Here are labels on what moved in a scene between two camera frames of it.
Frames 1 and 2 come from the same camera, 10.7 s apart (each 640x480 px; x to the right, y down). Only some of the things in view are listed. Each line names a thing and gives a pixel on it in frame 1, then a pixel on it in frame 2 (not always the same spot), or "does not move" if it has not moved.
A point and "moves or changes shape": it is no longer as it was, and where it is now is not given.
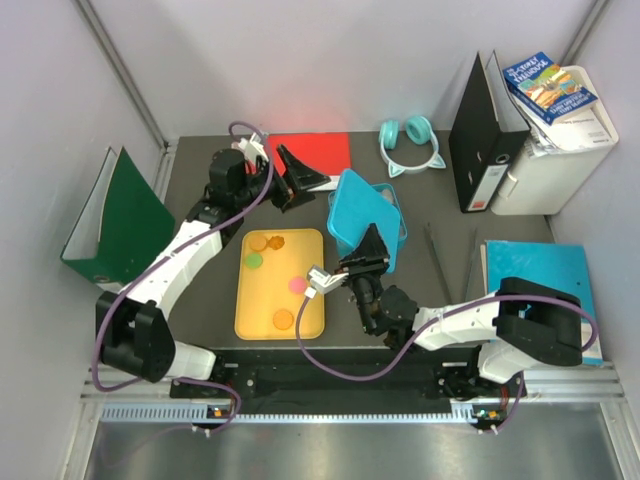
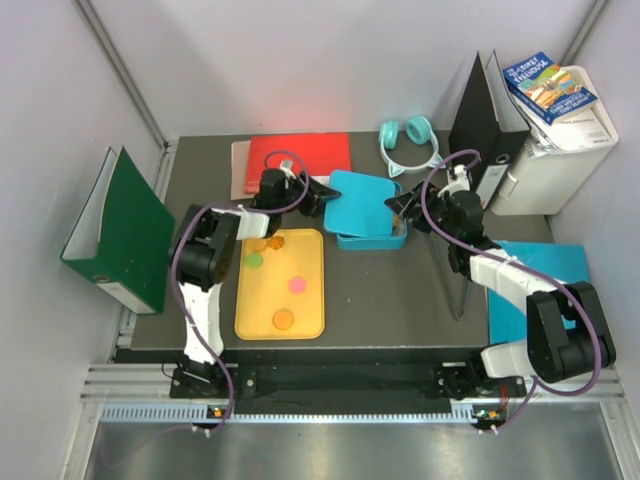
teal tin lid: (353, 208) moves or changes shape
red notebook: (326, 153) does not move
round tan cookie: (257, 243) does not move
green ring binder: (119, 223) does not move
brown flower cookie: (276, 242) does not move
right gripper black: (369, 258) -> (406, 202)
